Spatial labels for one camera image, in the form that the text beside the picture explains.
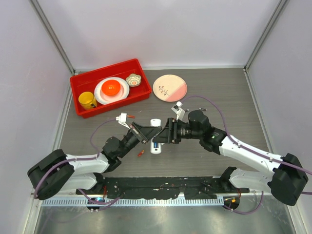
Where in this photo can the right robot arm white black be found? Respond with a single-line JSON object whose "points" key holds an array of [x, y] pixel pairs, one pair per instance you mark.
{"points": [[282, 176]]}

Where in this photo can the white remote control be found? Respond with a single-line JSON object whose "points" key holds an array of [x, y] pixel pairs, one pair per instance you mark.
{"points": [[155, 123]]}

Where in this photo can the yellow mug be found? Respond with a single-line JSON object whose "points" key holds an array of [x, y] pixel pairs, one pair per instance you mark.
{"points": [[87, 100]]}

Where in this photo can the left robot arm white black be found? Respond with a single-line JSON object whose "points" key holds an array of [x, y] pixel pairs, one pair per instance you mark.
{"points": [[60, 171]]}

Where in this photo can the small patterned flower bowl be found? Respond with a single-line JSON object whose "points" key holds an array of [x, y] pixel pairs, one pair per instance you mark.
{"points": [[133, 80]]}

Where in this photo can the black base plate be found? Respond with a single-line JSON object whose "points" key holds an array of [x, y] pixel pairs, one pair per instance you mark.
{"points": [[163, 188]]}

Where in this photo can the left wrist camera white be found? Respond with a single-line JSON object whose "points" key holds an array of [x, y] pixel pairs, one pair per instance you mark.
{"points": [[121, 119]]}

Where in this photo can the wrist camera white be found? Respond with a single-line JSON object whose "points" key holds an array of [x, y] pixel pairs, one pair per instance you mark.
{"points": [[121, 119], [177, 109]]}

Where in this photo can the pink beige plate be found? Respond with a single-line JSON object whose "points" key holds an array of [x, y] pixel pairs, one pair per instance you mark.
{"points": [[170, 88]]}

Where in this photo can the red plastic bin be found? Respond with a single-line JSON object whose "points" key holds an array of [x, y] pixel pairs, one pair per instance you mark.
{"points": [[87, 82]]}

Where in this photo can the orange bowl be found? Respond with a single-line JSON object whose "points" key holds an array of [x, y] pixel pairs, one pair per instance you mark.
{"points": [[111, 87]]}

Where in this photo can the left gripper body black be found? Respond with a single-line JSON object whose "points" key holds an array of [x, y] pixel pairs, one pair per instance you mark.
{"points": [[134, 138]]}

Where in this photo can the white paper plate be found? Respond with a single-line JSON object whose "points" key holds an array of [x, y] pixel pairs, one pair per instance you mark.
{"points": [[104, 99]]}

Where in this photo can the slotted cable duct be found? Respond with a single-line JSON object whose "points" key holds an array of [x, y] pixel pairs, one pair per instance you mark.
{"points": [[180, 201]]}

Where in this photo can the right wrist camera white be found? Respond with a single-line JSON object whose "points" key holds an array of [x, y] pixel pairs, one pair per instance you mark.
{"points": [[177, 109]]}

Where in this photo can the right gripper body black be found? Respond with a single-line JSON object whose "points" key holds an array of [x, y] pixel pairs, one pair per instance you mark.
{"points": [[180, 131]]}

